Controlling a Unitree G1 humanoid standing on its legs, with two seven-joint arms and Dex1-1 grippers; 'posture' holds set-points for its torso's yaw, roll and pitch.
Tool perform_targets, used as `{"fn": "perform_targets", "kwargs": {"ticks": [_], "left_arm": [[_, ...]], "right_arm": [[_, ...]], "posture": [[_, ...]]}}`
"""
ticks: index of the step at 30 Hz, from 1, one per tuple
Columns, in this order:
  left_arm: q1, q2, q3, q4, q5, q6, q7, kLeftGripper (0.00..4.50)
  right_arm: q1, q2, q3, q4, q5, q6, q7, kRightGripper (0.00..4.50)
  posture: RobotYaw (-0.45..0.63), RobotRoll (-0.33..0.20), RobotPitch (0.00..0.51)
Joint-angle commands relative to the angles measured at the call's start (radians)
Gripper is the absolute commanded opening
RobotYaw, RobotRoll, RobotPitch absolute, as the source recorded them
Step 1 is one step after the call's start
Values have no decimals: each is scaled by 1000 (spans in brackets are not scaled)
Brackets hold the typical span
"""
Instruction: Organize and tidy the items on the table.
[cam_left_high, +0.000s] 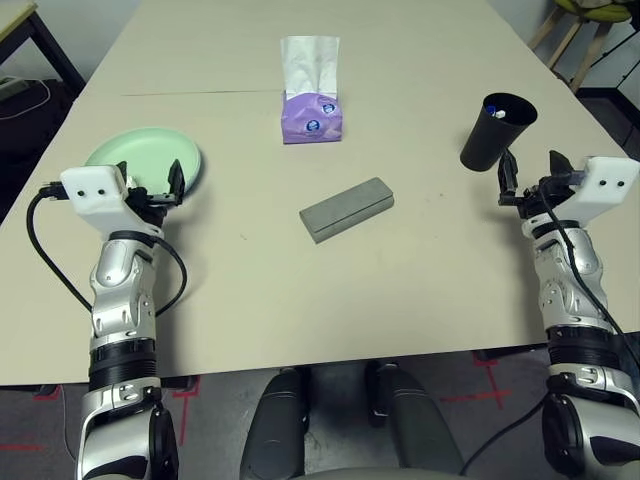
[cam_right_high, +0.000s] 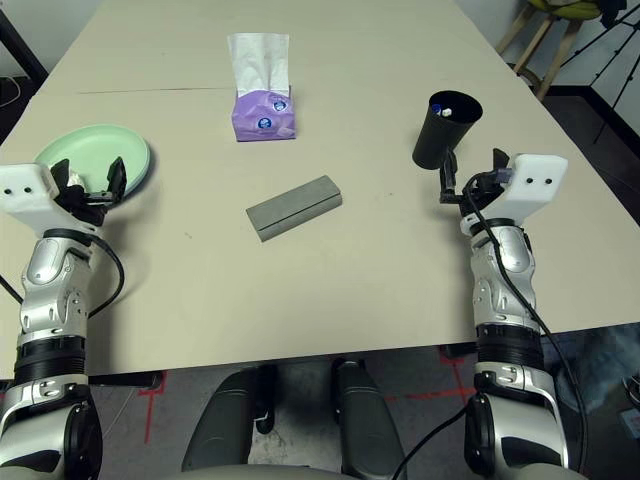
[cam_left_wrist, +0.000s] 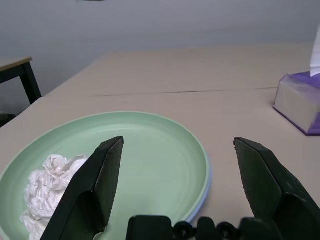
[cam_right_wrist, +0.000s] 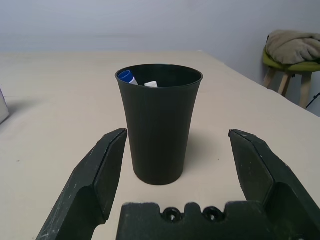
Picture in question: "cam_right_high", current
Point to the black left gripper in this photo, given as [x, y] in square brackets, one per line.
[82, 202]

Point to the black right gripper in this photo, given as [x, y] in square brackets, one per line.
[475, 197]

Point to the white tissue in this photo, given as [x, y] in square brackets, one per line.
[76, 177]

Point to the light green plate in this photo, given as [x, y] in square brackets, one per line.
[100, 150]

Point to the grey glasses case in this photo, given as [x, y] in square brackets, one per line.
[295, 205]

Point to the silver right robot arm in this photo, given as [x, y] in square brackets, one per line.
[505, 320]

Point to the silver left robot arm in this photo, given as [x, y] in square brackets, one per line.
[50, 320]

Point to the black cup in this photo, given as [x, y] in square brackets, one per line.
[442, 135]

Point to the light blue plate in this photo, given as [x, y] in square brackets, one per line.
[147, 175]

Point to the blue-capped pen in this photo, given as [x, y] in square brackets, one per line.
[436, 108]

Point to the black bag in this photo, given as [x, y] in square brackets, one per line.
[7, 120]

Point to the green stool with wooden legs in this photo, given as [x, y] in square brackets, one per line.
[540, 45]

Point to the beige side table black legs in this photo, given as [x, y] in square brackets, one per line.
[22, 45]

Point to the black tripod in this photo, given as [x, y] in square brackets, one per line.
[615, 55]

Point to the purple tissue pack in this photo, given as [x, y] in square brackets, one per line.
[262, 117]

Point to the black table foot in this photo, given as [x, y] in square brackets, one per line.
[135, 380]

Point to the red floor tape cross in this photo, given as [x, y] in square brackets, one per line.
[450, 385]

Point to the bystander leg in jeans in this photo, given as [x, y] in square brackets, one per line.
[595, 365]

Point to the red floor tape mark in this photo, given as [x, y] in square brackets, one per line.
[150, 405]

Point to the dark grey robot right leg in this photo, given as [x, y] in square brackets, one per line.
[370, 425]

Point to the dark grey robot leg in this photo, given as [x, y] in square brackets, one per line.
[225, 425]
[370, 425]

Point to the dark grey robot left leg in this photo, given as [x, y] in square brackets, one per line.
[225, 425]

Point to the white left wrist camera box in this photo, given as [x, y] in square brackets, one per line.
[30, 192]

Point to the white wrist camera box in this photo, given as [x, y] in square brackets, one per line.
[30, 192]
[532, 190]

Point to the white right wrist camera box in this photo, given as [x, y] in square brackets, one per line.
[532, 190]

